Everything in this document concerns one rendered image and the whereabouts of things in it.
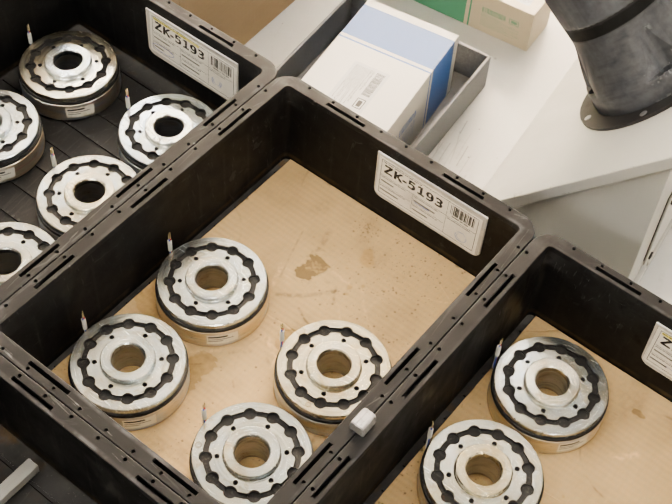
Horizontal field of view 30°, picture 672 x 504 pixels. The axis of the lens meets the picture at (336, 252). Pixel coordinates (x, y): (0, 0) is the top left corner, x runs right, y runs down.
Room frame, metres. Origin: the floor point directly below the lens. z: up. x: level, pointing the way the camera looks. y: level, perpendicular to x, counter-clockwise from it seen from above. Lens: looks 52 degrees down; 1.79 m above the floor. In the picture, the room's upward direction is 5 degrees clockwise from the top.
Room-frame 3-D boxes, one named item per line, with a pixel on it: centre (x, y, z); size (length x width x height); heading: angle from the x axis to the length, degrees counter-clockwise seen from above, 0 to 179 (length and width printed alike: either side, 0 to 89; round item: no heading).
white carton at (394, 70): (1.04, -0.03, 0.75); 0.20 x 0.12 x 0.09; 154
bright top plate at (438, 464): (0.50, -0.14, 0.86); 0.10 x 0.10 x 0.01
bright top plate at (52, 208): (0.76, 0.24, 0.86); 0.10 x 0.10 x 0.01
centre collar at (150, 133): (0.85, 0.18, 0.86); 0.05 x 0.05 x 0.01
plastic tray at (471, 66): (1.05, -0.02, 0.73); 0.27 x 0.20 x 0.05; 151
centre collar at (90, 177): (0.76, 0.24, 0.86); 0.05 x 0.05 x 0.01
